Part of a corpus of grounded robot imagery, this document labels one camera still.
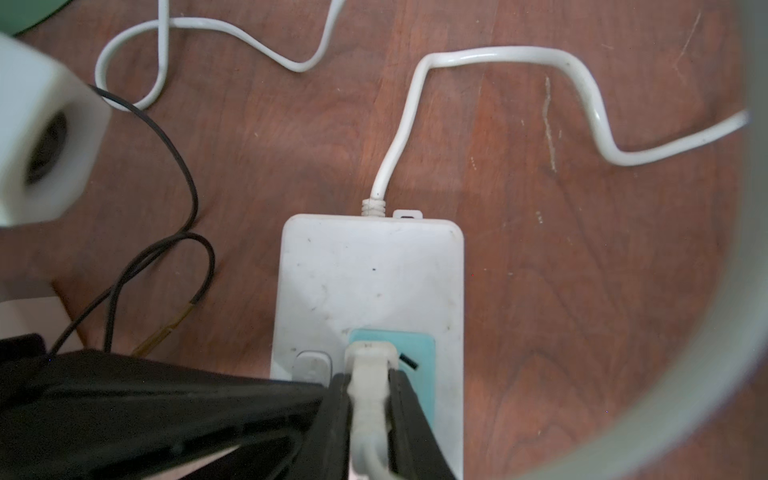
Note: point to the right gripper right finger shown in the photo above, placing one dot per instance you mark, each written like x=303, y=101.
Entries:
x=414, y=452

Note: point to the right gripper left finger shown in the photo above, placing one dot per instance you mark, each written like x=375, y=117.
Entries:
x=93, y=415

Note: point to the white power strip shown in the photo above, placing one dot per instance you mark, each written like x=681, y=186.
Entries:
x=346, y=278

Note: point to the green fan by back wall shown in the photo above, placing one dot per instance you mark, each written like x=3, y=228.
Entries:
x=17, y=16

